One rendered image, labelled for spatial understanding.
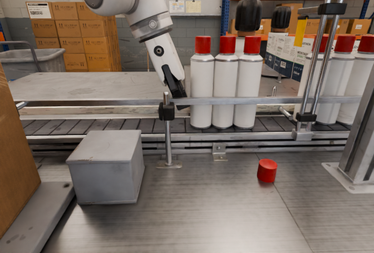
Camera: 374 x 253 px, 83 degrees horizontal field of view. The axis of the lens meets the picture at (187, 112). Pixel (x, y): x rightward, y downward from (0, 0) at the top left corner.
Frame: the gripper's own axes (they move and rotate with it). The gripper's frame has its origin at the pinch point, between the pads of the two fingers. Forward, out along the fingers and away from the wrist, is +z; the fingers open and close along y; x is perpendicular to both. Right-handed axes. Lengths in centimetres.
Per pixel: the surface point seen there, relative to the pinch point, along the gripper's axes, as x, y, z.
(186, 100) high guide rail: -1.5, -4.6, -1.0
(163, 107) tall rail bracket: 2.3, -10.9, -3.5
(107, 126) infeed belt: 19.1, -0.6, -0.2
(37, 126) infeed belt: 35.0, -0.1, -6.0
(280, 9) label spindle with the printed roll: -50, 57, -5
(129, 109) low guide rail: 13.5, 3.4, -1.1
